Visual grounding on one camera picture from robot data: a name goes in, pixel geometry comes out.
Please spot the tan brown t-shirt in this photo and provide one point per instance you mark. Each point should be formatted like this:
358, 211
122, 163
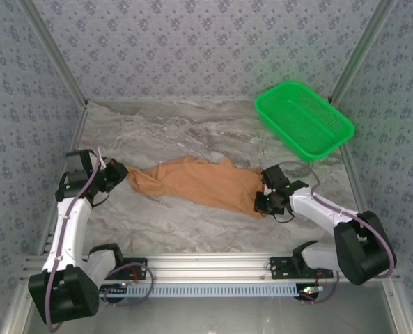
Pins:
199, 184

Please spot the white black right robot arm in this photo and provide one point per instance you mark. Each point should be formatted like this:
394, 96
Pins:
317, 208

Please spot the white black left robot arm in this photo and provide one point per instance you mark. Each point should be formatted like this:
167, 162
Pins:
67, 226

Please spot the green plastic basket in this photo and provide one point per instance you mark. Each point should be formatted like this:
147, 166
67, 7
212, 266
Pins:
303, 118

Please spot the aluminium mounting beam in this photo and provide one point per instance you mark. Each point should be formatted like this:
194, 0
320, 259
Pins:
206, 266

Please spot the small black controller board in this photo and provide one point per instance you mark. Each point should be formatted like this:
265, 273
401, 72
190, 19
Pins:
309, 291
114, 290

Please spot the aluminium table side rail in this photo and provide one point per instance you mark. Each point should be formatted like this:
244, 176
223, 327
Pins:
351, 167
74, 139

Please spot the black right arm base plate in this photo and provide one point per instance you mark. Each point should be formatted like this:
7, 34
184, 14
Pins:
279, 269

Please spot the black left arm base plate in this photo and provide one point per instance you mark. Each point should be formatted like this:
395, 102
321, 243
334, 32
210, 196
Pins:
140, 269

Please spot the aluminium frame post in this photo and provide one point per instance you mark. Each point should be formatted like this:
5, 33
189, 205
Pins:
360, 52
57, 52

